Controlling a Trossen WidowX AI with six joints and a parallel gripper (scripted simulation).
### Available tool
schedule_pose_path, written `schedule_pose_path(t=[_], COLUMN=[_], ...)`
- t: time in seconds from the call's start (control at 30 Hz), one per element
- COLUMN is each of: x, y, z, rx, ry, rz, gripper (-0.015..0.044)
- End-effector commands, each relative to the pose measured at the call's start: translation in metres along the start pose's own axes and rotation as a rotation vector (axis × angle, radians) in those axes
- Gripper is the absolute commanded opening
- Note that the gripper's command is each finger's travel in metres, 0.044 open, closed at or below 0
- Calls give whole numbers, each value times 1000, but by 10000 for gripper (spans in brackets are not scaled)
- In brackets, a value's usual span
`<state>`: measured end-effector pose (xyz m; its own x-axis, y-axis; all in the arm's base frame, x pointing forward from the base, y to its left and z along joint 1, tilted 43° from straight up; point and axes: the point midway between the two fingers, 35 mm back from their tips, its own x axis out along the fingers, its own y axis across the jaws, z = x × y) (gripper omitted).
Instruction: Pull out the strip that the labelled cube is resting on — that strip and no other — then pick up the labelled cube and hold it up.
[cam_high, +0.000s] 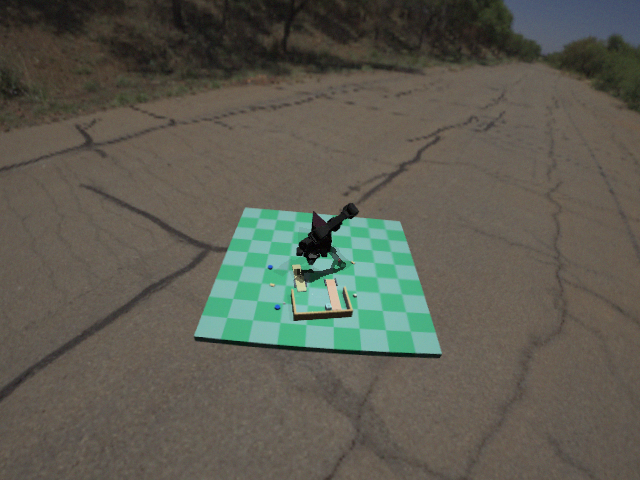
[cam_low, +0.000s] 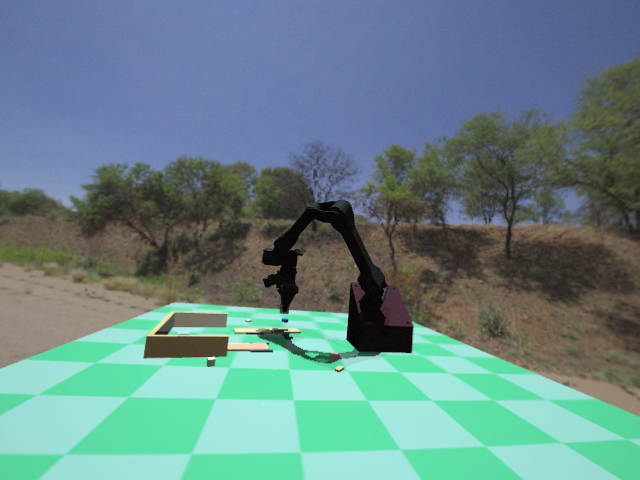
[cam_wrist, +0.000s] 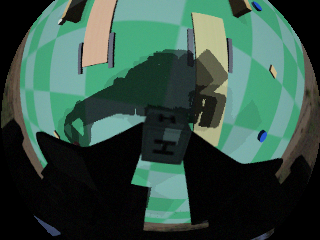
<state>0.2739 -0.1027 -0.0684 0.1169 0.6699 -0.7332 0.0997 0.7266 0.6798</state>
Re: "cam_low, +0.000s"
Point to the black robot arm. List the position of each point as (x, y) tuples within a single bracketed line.
[(340, 215)]

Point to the tan flat strip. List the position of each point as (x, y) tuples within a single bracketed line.
[(246, 347)]

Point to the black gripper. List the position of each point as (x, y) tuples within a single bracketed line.
[(287, 288)]

